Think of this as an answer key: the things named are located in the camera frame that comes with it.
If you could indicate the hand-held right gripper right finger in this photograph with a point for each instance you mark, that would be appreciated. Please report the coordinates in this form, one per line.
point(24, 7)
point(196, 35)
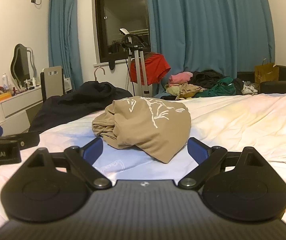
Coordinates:
point(194, 148)

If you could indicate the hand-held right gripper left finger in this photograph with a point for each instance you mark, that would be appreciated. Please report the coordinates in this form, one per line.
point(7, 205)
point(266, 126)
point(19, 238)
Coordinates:
point(95, 148)

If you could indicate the tan printed t-shirt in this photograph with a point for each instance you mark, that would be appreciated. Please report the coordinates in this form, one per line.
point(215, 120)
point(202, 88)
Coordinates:
point(145, 127)

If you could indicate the beige clothes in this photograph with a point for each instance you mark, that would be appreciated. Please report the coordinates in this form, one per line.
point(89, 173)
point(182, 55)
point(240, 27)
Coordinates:
point(188, 88)

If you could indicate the black clothes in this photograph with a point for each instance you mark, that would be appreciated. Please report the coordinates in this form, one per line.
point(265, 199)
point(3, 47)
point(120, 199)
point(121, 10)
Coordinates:
point(208, 77)

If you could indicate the pink clothes hanger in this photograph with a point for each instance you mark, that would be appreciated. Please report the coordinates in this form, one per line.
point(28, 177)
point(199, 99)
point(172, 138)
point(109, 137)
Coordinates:
point(96, 74)

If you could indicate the white dresser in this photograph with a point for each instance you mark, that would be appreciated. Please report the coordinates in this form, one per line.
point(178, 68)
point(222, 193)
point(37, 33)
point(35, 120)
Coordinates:
point(13, 102)

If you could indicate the dark navy garment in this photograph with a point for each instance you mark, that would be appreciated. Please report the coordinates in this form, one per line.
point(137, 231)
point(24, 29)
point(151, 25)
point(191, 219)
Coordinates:
point(78, 105)

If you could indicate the white spray bottle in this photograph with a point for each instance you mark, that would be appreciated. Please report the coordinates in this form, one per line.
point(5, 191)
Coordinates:
point(5, 82)

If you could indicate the white pink bed sheet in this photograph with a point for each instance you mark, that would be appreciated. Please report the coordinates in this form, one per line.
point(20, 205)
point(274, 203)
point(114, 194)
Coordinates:
point(245, 130)

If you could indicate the group of cosmetic bottles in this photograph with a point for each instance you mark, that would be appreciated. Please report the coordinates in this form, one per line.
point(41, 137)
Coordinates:
point(29, 83)

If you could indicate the green garment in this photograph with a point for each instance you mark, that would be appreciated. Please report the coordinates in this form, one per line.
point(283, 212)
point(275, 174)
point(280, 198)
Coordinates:
point(220, 87)

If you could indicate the pink garment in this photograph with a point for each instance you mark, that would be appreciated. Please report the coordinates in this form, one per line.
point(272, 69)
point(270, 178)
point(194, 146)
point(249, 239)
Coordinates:
point(180, 78)

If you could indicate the wavy framed mirror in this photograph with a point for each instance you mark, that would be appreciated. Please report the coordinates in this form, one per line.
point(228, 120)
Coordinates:
point(20, 65)

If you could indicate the white backed chair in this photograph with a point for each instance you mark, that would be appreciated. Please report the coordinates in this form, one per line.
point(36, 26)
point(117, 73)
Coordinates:
point(54, 85)

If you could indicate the white patterned cloth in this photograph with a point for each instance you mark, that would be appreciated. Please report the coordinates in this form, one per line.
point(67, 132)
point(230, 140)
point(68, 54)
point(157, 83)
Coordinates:
point(249, 88)

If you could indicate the small black object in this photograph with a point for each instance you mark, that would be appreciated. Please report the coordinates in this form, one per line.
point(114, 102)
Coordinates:
point(112, 65)

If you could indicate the red shirt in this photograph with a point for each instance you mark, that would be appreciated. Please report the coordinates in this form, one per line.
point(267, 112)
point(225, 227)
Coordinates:
point(155, 67)

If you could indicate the garment steamer stand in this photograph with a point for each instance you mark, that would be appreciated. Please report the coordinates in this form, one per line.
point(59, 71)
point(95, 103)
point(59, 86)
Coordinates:
point(140, 62)

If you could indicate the brown paper bag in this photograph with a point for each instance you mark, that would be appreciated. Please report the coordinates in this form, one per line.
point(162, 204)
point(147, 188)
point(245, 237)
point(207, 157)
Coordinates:
point(265, 73)

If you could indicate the black sofa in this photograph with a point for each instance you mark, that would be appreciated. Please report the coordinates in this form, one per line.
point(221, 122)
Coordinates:
point(282, 85)

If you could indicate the wide blue curtain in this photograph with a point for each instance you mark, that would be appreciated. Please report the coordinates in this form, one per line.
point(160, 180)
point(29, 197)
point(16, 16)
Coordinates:
point(208, 30)

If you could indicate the narrow blue curtain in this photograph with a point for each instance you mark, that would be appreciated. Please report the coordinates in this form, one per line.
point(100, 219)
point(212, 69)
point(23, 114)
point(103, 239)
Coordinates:
point(63, 30)

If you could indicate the dark framed window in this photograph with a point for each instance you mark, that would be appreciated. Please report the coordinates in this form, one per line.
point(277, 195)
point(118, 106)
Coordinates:
point(123, 17)

